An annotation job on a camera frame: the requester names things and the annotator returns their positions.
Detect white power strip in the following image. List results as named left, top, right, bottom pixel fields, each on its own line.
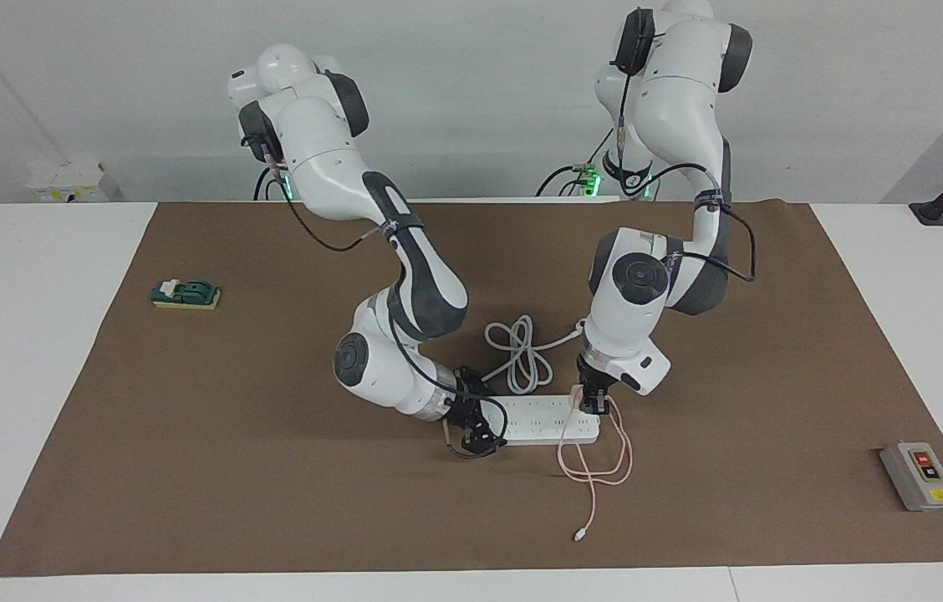
left=487, top=395, right=602, bottom=446

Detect pink charging cable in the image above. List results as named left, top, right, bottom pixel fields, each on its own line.
left=557, top=396, right=634, bottom=543

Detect brown table mat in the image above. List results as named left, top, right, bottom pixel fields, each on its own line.
left=0, top=201, right=943, bottom=578

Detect white box yellow labels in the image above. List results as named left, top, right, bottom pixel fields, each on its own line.
left=27, top=163, right=110, bottom=203

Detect white power strip cord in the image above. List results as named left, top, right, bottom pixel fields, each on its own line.
left=478, top=315, right=588, bottom=397

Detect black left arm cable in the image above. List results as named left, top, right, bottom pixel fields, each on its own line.
left=612, top=8, right=757, bottom=283

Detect black base cable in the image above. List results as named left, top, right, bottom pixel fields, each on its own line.
left=536, top=130, right=614, bottom=198

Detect green knife switch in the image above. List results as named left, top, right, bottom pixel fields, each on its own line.
left=150, top=278, right=222, bottom=311

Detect grey on-off switch box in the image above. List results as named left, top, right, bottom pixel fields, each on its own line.
left=879, top=441, right=943, bottom=513

